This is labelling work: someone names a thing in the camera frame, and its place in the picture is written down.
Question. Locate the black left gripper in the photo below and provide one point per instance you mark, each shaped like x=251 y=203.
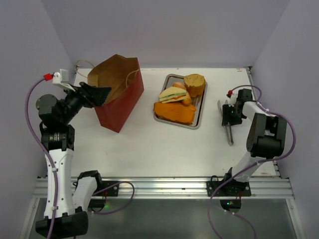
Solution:
x=97 y=94

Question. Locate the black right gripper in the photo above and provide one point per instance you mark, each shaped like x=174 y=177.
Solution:
x=228 y=121

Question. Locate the metal serving tongs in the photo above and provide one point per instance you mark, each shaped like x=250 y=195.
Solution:
x=227 y=127

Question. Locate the red paper bag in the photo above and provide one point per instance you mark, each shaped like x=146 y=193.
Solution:
x=124 y=76

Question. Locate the orange loaf bread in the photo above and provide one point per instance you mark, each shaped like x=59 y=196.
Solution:
x=174 y=112

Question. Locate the orange twisted bread stick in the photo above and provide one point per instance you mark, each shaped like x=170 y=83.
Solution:
x=191 y=107

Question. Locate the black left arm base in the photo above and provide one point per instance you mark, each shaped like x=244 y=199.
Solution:
x=104 y=191

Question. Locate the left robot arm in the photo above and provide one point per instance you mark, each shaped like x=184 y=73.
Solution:
x=66 y=214

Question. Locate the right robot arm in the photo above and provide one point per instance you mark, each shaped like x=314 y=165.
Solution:
x=266 y=137

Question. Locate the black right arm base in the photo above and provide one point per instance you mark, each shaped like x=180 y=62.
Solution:
x=235 y=190

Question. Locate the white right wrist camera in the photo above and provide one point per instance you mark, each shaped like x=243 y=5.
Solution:
x=232 y=98

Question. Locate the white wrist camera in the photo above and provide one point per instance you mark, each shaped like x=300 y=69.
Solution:
x=59 y=78
x=232 y=98

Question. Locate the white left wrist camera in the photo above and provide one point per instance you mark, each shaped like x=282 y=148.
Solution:
x=59 y=78

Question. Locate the aluminium front rail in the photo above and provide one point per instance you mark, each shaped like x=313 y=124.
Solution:
x=197 y=188

